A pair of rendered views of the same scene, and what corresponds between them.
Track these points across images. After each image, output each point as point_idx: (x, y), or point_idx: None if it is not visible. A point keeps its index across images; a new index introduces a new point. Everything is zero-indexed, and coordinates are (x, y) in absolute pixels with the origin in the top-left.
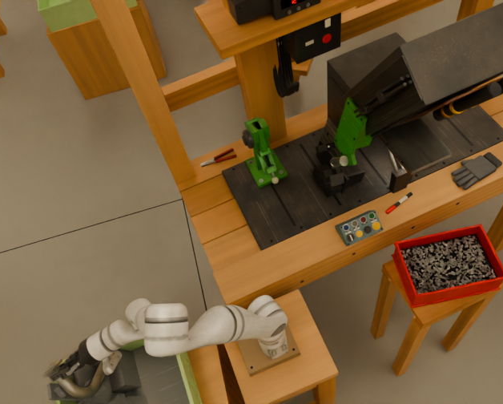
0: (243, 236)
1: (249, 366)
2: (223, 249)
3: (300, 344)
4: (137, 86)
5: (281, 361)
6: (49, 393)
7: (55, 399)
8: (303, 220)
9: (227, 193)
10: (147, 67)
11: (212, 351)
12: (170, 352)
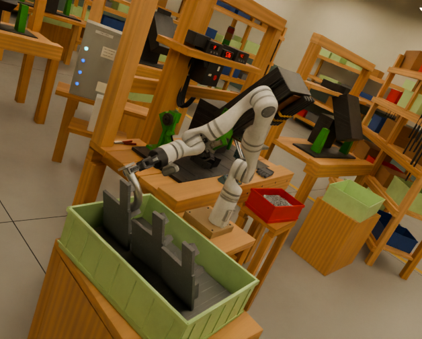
0: (164, 177)
1: (210, 229)
2: (155, 180)
3: None
4: (132, 51)
5: (225, 231)
6: (126, 183)
7: (129, 190)
8: (197, 175)
9: (140, 158)
10: (143, 44)
11: None
12: (277, 104)
